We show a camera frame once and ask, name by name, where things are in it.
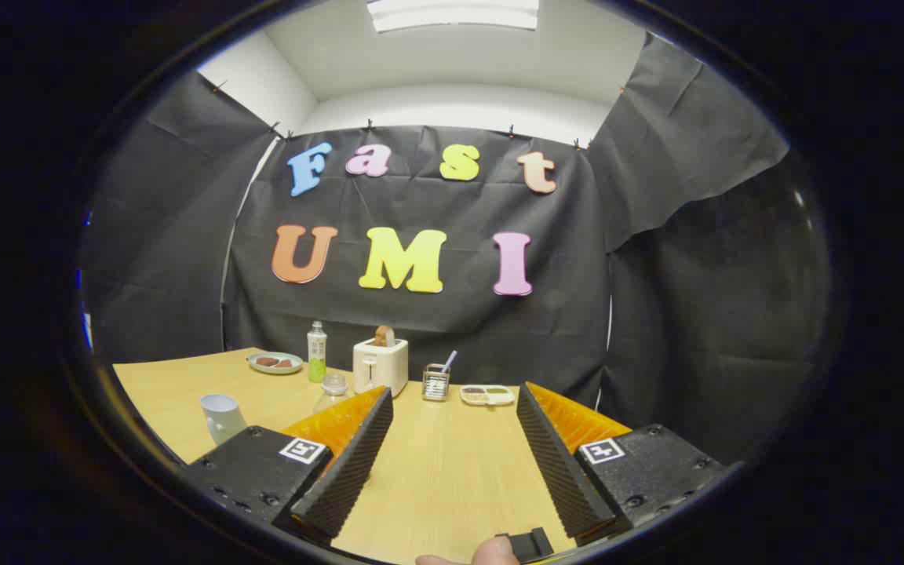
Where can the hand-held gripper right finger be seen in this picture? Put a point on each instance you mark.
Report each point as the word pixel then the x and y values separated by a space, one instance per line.
pixel 550 455

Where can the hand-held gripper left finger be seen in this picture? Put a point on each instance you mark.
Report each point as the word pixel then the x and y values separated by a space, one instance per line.
pixel 358 455

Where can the green label juice bottle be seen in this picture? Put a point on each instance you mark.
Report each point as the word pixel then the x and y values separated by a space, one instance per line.
pixel 333 387

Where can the white cup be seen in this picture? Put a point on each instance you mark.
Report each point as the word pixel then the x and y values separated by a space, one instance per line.
pixel 222 416

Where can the capped green label bottle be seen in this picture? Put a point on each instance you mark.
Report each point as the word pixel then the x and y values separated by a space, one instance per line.
pixel 316 353

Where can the white divided sauce tray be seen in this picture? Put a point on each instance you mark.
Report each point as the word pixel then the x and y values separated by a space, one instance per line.
pixel 487 395

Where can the white toaster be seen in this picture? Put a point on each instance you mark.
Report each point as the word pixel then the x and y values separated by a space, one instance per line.
pixel 380 369

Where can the wooden table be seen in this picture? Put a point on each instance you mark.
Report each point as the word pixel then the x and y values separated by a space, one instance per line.
pixel 452 471

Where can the metal mesh holder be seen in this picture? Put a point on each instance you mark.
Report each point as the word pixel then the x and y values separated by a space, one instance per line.
pixel 435 386

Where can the pale green plate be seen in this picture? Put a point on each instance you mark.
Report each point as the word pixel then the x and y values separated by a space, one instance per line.
pixel 275 369

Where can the bread slice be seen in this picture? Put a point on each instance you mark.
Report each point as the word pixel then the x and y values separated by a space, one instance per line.
pixel 384 336

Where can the pale blue straw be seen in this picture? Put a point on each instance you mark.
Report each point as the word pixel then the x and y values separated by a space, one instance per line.
pixel 450 359

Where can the black backdrop cloth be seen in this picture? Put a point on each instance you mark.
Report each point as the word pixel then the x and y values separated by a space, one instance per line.
pixel 421 329

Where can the ceiling light panel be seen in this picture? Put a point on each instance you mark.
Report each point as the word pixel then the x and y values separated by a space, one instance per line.
pixel 452 14

